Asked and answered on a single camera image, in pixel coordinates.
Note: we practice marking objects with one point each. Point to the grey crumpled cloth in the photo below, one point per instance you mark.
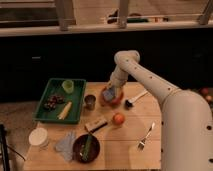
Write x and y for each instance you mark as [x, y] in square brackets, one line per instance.
[65, 146]

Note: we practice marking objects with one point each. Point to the orange fruit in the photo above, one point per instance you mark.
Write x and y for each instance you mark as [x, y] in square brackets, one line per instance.
[118, 119]

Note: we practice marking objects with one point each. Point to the green plastic tray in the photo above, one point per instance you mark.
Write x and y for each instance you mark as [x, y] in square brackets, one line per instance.
[57, 105]

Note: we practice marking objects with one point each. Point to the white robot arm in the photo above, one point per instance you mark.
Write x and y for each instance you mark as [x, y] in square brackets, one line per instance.
[187, 122]

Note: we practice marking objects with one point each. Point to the green vegetable stick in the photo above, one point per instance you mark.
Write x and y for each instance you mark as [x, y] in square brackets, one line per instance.
[87, 147]

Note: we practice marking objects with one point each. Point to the green plastic cup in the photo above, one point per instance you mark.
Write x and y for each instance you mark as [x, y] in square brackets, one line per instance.
[68, 86]

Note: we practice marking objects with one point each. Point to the black stand left edge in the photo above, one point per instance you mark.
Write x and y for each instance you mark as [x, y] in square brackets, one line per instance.
[3, 148]

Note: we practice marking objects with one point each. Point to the blue sponge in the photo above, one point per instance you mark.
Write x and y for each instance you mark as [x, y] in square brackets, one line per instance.
[108, 94]

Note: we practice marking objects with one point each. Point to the wooden block brush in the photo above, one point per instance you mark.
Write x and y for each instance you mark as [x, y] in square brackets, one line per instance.
[95, 125]

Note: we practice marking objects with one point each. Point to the dark grapes bunch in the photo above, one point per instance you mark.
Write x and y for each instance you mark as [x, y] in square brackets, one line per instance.
[53, 101]

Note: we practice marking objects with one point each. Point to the white lidded container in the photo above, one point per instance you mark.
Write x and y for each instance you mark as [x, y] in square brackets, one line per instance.
[39, 137]

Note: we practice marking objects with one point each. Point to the red bowl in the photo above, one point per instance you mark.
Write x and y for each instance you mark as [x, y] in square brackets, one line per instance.
[116, 101]

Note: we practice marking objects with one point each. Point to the small metal cup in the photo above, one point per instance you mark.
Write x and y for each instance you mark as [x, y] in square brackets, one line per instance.
[90, 101]

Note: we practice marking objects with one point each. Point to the dark brown plate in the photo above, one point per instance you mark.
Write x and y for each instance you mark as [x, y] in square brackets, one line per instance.
[79, 145]

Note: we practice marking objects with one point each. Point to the metal fork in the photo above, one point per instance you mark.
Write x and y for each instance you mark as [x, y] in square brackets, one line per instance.
[142, 142]

